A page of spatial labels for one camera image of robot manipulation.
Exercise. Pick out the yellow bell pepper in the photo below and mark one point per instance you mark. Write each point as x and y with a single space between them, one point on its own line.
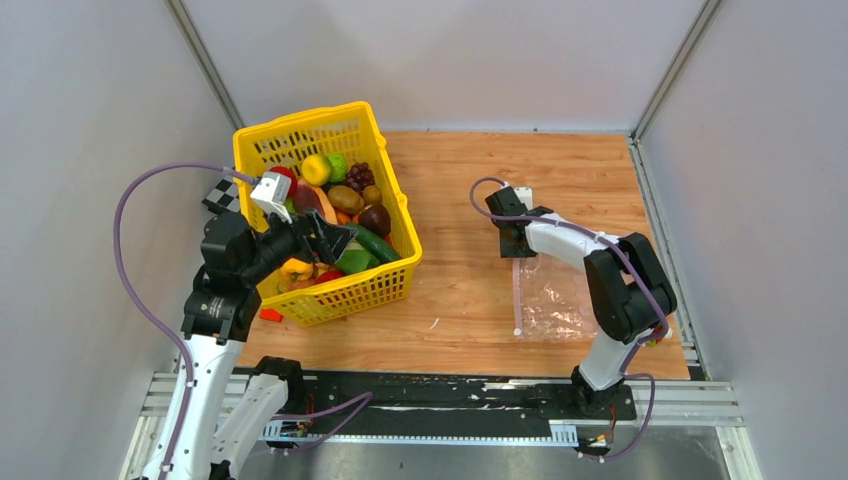
296 270

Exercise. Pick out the green cucumber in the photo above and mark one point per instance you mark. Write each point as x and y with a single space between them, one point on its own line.
374 244

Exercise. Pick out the yellow lemon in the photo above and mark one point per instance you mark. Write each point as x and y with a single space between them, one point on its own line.
316 169

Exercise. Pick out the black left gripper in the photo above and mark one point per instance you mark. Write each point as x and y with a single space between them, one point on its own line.
328 243

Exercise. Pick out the black white checkerboard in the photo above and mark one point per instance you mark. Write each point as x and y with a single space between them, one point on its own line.
223 197

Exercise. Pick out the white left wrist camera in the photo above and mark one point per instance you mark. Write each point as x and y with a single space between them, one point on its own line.
270 193

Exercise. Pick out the clear zip top bag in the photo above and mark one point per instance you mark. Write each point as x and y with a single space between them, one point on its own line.
551 301

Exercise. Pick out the red tomato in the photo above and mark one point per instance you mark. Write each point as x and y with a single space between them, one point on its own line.
290 176

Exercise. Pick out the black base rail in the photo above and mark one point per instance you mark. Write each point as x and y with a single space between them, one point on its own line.
450 406

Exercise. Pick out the red chili pepper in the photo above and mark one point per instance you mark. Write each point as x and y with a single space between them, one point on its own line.
329 276

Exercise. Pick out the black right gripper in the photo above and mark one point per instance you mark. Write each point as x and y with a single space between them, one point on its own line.
509 252

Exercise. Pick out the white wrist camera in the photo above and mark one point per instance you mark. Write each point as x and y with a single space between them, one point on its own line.
270 193
525 195

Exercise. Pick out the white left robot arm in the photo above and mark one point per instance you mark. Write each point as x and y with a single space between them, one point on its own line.
218 314

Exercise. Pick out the green bell pepper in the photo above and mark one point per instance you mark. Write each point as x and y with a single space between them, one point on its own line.
356 261

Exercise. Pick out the red toy piece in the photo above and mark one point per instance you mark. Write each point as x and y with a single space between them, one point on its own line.
271 315

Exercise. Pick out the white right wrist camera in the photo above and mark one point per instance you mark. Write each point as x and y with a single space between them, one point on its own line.
525 195

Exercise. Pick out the dark purple mangosteen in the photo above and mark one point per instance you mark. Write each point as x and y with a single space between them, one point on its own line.
376 218

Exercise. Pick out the dark purple grapes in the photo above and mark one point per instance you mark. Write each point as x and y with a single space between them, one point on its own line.
359 177

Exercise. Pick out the brown kiwi potato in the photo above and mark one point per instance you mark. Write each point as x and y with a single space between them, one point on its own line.
346 200

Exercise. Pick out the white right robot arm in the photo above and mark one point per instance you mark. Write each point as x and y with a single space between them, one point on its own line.
631 295

